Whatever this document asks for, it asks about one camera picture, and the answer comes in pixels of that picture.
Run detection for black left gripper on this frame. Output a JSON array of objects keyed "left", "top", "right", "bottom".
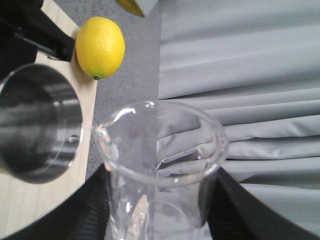
[{"left": 0, "top": 0, "right": 75, "bottom": 79}]

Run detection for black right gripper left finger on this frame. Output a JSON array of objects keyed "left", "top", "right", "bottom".
[{"left": 5, "top": 164, "right": 110, "bottom": 240}]

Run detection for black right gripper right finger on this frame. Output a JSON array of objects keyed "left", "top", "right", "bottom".
[{"left": 206, "top": 168, "right": 319, "bottom": 240}]

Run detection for clear glass beaker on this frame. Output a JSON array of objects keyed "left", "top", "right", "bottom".
[{"left": 92, "top": 100, "right": 228, "bottom": 240}]

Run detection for steel double jigger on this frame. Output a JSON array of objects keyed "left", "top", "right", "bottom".
[{"left": 0, "top": 63, "right": 84, "bottom": 184}]

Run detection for yellow lemon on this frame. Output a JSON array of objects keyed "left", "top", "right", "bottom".
[{"left": 75, "top": 16, "right": 126, "bottom": 80}]

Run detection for wooden cutting board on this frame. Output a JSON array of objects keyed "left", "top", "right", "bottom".
[{"left": 0, "top": 0, "right": 97, "bottom": 239}]

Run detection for grey curtain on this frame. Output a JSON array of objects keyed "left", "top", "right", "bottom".
[{"left": 136, "top": 0, "right": 320, "bottom": 236}]

